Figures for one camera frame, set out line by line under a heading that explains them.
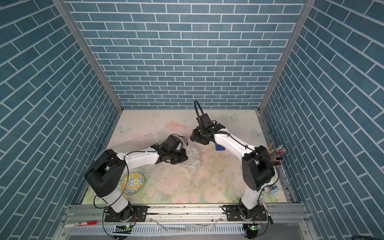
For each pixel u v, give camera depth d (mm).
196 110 692
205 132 665
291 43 828
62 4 693
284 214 772
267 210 776
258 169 467
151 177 865
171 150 723
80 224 697
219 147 937
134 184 825
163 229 698
